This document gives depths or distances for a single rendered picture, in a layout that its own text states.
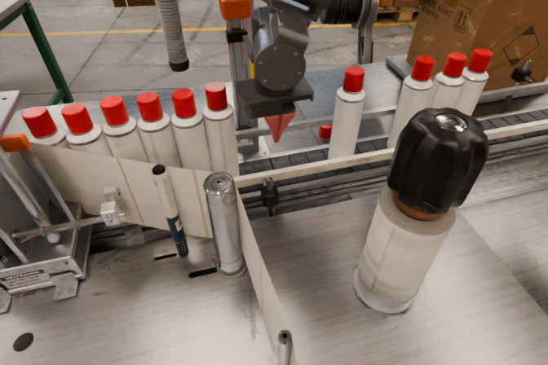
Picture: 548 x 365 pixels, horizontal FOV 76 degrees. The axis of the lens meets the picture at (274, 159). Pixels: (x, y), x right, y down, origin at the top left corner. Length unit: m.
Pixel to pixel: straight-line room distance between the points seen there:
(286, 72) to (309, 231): 0.31
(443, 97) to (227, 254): 0.49
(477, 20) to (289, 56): 0.68
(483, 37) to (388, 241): 0.70
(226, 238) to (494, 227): 0.52
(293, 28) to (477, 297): 0.46
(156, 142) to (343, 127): 0.33
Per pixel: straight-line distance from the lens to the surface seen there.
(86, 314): 0.60
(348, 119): 0.65
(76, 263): 0.60
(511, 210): 0.85
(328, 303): 0.55
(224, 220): 0.45
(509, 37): 1.09
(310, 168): 0.67
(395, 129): 0.76
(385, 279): 0.49
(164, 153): 0.61
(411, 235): 0.42
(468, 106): 0.80
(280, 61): 0.39
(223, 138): 0.60
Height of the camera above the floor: 1.37
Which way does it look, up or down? 42 degrees down
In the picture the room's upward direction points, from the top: straight up
